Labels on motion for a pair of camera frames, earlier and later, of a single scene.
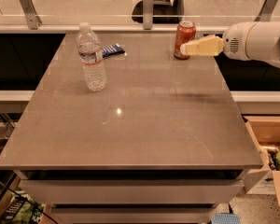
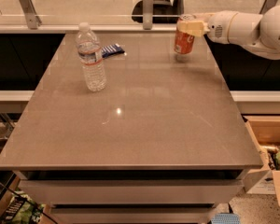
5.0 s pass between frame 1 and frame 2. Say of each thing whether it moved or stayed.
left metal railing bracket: stayed
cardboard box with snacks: stayed
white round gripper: moved
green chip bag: stayed
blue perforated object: stayed
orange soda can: moved
